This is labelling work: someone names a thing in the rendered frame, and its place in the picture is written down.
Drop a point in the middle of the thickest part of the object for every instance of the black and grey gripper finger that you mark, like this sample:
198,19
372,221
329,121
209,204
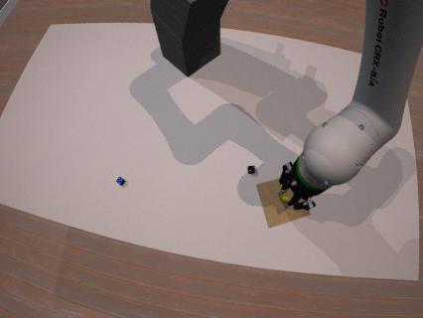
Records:
284,178
307,205

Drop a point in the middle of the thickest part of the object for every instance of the yellow die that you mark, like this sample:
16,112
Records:
284,199

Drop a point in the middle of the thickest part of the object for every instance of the tan square mat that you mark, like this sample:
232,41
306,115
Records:
274,210

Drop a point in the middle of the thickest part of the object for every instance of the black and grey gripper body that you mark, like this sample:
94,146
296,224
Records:
296,192

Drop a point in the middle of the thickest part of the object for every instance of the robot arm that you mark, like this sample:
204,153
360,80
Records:
393,38

